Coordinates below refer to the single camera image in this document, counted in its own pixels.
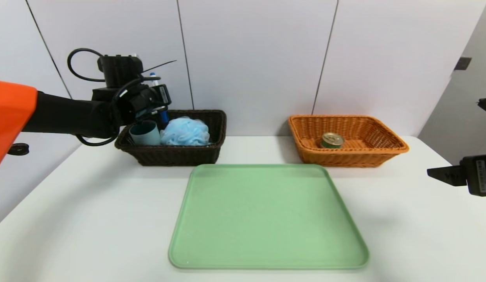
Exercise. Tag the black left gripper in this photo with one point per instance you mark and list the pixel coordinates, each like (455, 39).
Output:
(163, 94)

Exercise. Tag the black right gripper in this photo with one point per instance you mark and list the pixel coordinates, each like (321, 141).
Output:
(479, 176)

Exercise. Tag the blue white marker pen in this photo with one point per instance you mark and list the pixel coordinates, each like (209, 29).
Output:
(163, 117)

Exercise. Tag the blue-grey plastic cup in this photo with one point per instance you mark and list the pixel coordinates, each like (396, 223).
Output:
(145, 135)

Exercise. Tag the light blue mesh loofah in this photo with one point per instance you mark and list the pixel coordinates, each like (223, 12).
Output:
(186, 133)

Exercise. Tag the tin can green label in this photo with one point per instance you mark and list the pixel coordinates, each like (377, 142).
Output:
(331, 141)

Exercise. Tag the dark brown wicker basket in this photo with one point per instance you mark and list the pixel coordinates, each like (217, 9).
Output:
(180, 154)

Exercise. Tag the orange wicker basket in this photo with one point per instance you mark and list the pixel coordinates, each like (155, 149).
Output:
(344, 156)

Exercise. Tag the black zip tie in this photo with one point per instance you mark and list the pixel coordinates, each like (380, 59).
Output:
(161, 65)

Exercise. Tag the green plastic tray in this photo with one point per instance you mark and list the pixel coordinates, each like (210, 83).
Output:
(274, 227)

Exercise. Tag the dark wall bracket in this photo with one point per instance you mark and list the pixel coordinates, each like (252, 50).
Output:
(461, 64)

